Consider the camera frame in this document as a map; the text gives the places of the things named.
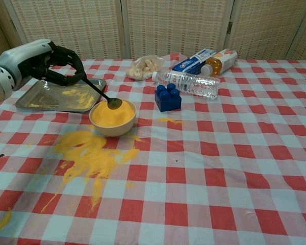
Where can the large spilled yellow powder pile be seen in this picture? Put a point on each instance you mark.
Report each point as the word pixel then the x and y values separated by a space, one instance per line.
pixel 89 155

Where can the woven folding screen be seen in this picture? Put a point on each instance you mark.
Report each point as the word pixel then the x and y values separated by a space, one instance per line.
pixel 168 28

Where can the orange drink bottle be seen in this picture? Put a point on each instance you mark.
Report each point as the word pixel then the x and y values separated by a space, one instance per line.
pixel 219 63

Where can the blue white toothpaste box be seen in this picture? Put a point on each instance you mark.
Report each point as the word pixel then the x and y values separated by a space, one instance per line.
pixel 191 62

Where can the clear plastic water bottle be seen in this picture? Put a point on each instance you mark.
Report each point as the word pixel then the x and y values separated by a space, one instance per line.
pixel 193 84

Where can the yellow bowl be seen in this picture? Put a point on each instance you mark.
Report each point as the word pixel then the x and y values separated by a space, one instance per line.
pixel 112 120

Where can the metal tray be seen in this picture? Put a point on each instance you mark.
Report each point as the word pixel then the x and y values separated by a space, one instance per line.
pixel 53 99

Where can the red white checkered tablecloth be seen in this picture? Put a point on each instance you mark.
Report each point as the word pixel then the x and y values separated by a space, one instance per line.
pixel 206 166

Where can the black spoon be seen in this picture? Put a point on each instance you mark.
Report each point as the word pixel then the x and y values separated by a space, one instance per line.
pixel 114 104

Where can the blue building block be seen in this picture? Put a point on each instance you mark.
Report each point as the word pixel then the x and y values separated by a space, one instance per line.
pixel 168 100

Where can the clear bag of snacks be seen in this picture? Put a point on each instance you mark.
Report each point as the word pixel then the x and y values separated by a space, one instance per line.
pixel 142 67

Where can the small yellow powder patch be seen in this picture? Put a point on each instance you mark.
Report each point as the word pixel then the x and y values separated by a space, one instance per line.
pixel 174 121

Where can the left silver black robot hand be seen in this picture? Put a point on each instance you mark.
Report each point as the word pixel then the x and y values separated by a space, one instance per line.
pixel 18 57

